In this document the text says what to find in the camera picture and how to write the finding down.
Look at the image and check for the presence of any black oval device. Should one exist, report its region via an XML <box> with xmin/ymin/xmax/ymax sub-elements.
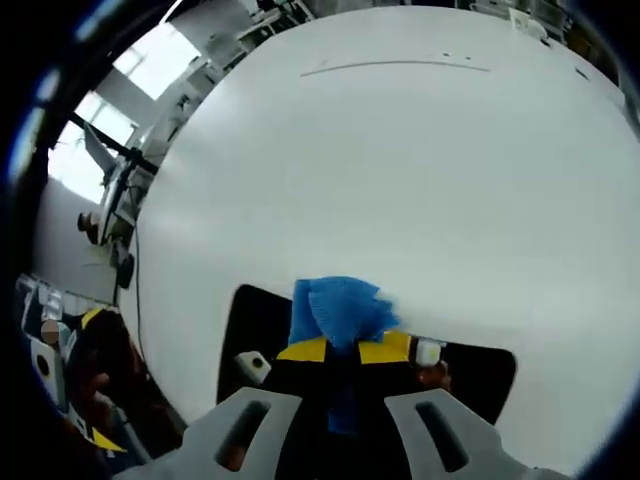
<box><xmin>116</xmin><ymin>252</ymin><xmax>137</xmax><ymax>290</ymax></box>

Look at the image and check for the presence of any black tripod stand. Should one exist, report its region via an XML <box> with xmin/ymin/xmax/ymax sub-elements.
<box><xmin>69</xmin><ymin>112</ymin><xmax>161</xmax><ymax>246</ymax></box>

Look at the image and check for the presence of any brown round item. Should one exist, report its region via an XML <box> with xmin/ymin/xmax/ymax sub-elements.
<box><xmin>77</xmin><ymin>211</ymin><xmax>101</xmax><ymax>246</ymax></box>

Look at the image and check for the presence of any bright window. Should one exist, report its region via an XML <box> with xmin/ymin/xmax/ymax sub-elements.
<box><xmin>47</xmin><ymin>22</ymin><xmax>201</xmax><ymax>204</ymax></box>

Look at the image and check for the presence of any blue sponge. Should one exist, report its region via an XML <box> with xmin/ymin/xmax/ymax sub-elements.
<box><xmin>289</xmin><ymin>275</ymin><xmax>402</xmax><ymax>436</ymax></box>

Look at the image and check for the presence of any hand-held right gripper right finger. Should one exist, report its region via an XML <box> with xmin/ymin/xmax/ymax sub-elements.
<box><xmin>355</xmin><ymin>329</ymin><xmax>584</xmax><ymax>480</ymax></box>

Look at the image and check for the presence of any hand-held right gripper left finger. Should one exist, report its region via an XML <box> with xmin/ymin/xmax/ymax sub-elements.
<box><xmin>113</xmin><ymin>334</ymin><xmax>332</xmax><ymax>480</ymax></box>

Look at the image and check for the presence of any thin black cable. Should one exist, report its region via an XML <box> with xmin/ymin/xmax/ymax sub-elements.
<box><xmin>130</xmin><ymin>219</ymin><xmax>151</xmax><ymax>366</ymax></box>

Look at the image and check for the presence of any small white frame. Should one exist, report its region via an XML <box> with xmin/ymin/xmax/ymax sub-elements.
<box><xmin>508</xmin><ymin>7</ymin><xmax>535</xmax><ymax>32</ymax></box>

